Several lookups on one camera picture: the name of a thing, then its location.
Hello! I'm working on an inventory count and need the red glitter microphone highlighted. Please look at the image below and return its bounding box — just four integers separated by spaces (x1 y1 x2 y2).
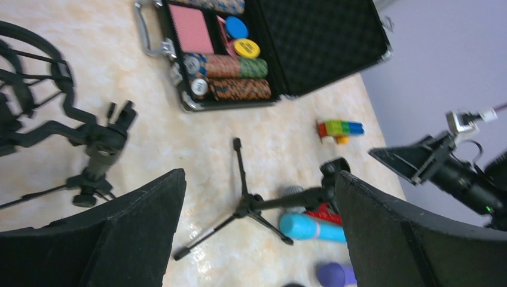
282 185 342 225

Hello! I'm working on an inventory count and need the pink card deck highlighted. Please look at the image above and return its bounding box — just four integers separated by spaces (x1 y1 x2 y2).
169 5 214 54

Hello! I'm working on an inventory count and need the cyan toy microphone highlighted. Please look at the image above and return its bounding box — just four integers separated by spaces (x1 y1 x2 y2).
279 213 347 243

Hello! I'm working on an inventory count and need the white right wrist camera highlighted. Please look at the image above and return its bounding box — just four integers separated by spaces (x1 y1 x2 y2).
446 108 497 135

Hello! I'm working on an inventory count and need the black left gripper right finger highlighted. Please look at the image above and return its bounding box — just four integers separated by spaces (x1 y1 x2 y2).
336 172 506 286

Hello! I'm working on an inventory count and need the black tripod stand with pop filter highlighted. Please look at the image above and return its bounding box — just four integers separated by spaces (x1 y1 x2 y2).
1 21 137 209

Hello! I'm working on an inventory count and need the blue dealer chip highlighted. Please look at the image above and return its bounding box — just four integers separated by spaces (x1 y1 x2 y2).
225 16 249 39

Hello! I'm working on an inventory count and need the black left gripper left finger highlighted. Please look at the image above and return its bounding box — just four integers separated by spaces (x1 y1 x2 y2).
1 169 187 286

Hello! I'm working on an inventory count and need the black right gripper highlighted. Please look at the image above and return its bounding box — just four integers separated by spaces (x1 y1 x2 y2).
368 135 499 215

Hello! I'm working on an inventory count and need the purple toy microphone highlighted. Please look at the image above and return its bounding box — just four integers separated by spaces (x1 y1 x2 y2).
316 262 357 287

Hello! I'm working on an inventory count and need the yellow dealer chip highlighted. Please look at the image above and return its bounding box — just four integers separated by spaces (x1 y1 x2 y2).
233 38 261 59

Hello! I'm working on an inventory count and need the black aluminium poker chip case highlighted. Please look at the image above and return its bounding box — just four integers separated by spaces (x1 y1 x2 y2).
134 1 392 112

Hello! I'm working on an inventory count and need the black tripod microphone stand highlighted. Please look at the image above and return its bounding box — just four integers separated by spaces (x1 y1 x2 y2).
173 138 350 261

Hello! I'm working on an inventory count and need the colourful toy brick train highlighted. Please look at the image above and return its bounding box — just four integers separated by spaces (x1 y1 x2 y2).
316 120 365 144

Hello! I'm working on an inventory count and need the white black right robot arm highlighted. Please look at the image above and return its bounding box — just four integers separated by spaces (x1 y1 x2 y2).
368 132 506 231

